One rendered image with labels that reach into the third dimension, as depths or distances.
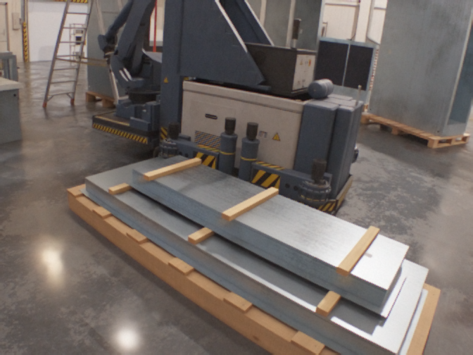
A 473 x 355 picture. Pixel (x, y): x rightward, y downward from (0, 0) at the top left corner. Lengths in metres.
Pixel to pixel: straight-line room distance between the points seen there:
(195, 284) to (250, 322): 0.33
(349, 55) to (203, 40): 5.49
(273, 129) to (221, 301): 1.39
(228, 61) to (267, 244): 1.57
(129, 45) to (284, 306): 2.80
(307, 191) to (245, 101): 0.84
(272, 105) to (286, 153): 0.37
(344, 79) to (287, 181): 5.83
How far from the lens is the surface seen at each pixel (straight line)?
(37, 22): 14.83
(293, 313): 1.54
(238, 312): 1.58
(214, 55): 2.81
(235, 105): 2.65
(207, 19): 2.86
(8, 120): 4.27
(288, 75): 2.62
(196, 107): 2.85
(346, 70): 8.00
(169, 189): 2.01
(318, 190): 2.28
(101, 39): 4.10
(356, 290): 1.54
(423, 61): 6.41
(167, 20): 3.11
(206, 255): 1.70
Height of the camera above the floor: 1.24
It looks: 22 degrees down
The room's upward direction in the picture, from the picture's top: 6 degrees clockwise
